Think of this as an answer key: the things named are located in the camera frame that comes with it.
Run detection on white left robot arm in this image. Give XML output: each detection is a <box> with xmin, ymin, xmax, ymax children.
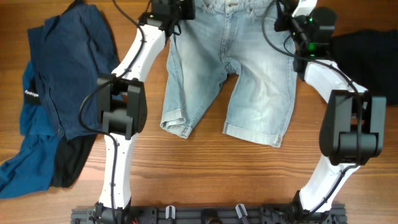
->
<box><xmin>88</xmin><ymin>0</ymin><xmax>195</xmax><ymax>223</ymax></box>

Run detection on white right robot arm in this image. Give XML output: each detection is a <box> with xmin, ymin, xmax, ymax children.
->
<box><xmin>271</xmin><ymin>1</ymin><xmax>386</xmax><ymax>223</ymax></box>

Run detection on navy blue shirt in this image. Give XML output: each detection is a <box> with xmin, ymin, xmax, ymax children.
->
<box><xmin>27</xmin><ymin>1</ymin><xmax>119</xmax><ymax>139</ymax></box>

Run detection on light blue denim shorts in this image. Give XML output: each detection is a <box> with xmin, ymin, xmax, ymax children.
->
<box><xmin>160</xmin><ymin>0</ymin><xmax>297</xmax><ymax>147</ymax></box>

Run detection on black garment under shirts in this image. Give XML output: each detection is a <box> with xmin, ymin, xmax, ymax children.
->
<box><xmin>52</xmin><ymin>134</ymin><xmax>97</xmax><ymax>188</ymax></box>

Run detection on teal blue garment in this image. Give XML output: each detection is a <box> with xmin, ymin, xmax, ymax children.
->
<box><xmin>1</xmin><ymin>62</ymin><xmax>60</xmax><ymax>199</ymax></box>

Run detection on black folded garment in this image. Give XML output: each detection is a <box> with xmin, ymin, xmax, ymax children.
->
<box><xmin>330</xmin><ymin>30</ymin><xmax>397</xmax><ymax>105</ymax></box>

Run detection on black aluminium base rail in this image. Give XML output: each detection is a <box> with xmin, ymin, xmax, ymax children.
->
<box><xmin>70</xmin><ymin>204</ymin><xmax>348</xmax><ymax>224</ymax></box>

